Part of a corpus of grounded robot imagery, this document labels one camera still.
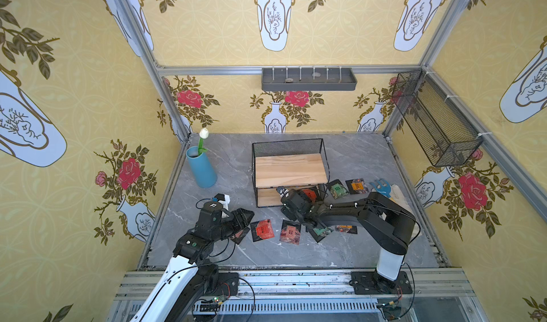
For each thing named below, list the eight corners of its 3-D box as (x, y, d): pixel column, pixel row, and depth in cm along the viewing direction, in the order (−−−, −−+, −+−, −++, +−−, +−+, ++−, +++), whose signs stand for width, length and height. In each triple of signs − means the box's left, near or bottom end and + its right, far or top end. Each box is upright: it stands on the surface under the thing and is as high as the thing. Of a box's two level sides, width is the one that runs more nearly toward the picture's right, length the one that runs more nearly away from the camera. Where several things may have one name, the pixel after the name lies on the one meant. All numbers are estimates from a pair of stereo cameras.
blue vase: (197, 189, 101) (182, 162, 85) (201, 174, 107) (187, 146, 91) (216, 189, 101) (204, 162, 85) (219, 174, 107) (209, 146, 91)
